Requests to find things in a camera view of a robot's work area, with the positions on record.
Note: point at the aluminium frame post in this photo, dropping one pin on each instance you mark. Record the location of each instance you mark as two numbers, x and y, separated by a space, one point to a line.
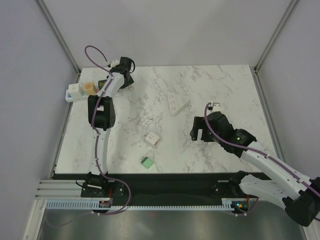
276 34
58 35

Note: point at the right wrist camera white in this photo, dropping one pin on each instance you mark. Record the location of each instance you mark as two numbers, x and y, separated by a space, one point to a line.
215 107

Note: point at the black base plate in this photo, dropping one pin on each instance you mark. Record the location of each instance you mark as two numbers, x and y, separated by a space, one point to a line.
163 188

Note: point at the aluminium rail profile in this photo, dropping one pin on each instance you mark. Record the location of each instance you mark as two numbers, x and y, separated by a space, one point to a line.
58 190

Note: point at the white slotted cable duct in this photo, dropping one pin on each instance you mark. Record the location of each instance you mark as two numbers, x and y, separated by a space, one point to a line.
99 205

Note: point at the small white power socket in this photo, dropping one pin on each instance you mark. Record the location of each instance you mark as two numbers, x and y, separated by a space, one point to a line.
176 103

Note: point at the green plug adapter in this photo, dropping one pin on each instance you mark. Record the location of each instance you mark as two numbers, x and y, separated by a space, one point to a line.
146 162

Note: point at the long white power strip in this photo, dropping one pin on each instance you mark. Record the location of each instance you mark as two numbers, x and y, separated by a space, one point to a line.
69 99

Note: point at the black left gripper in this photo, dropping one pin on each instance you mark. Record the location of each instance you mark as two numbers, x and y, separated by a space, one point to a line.
131 82

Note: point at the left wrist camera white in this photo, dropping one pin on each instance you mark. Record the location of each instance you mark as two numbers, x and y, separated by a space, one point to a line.
113 63

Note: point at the right aluminium frame post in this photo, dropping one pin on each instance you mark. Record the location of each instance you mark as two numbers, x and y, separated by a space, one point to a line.
276 34

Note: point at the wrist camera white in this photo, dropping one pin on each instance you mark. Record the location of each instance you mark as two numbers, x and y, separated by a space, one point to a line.
113 63
215 107

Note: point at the dark green cube plug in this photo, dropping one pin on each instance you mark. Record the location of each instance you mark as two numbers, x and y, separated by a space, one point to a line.
101 83

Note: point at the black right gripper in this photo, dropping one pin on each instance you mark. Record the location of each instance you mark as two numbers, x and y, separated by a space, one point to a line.
200 123

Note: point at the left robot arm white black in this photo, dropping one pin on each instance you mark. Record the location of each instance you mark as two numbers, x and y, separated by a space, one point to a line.
102 115

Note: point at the white cube plug orange logo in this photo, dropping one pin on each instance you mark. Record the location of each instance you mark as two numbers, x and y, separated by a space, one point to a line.
152 139

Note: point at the left aluminium frame post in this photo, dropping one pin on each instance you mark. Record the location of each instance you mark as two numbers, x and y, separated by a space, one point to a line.
58 35

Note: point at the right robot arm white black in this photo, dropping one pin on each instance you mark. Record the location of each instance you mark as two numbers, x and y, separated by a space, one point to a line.
297 194

